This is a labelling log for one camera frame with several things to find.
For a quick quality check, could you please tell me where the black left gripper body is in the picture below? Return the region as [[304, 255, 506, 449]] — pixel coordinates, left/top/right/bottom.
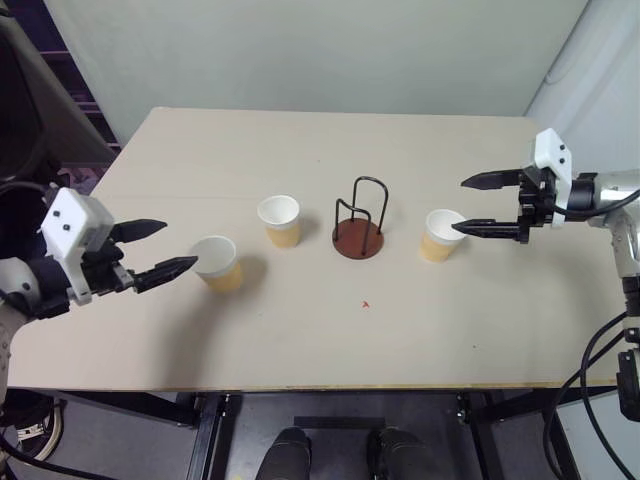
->
[[79, 234, 139, 298]]

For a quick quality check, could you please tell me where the brown wire cup holder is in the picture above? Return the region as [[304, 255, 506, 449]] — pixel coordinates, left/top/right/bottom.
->
[[331, 175, 391, 261]]

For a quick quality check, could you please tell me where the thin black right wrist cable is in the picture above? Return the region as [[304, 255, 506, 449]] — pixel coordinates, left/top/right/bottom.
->
[[551, 188, 640, 222]]

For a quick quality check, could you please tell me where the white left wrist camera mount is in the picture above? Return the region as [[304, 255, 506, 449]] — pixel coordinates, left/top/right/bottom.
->
[[40, 187, 116, 307]]

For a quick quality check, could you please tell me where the black floor cable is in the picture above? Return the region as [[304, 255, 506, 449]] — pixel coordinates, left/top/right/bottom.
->
[[0, 439, 109, 480]]

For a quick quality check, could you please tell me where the black and white sneaker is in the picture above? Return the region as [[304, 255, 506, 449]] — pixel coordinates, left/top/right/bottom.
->
[[12, 397, 65, 464]]

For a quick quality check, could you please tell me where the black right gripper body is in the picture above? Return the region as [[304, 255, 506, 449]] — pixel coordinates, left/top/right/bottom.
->
[[516, 166, 558, 246]]

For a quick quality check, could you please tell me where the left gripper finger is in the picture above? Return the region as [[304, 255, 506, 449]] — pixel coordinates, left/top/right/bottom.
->
[[110, 218, 168, 247], [133, 255, 200, 294]]

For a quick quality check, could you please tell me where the black metal table frame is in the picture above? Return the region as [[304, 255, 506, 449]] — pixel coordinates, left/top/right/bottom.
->
[[47, 387, 556, 480]]

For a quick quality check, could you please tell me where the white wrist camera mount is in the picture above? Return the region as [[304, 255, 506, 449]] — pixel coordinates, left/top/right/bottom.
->
[[40, 187, 116, 307], [533, 128, 574, 229]]

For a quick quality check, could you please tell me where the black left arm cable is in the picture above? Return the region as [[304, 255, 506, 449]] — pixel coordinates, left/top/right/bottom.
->
[[0, 180, 59, 207]]

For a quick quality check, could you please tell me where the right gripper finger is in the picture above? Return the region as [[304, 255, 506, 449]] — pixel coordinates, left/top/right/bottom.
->
[[450, 217, 524, 240], [460, 169, 526, 191]]

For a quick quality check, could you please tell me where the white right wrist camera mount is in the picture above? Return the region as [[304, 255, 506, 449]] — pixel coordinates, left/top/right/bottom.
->
[[533, 128, 574, 229]]

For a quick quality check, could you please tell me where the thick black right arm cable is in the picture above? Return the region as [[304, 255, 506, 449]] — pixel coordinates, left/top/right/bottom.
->
[[543, 309, 640, 480]]

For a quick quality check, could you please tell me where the tan paper cup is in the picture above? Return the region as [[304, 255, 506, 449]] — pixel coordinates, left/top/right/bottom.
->
[[256, 194, 305, 250], [418, 208, 472, 265], [189, 235, 244, 294]]

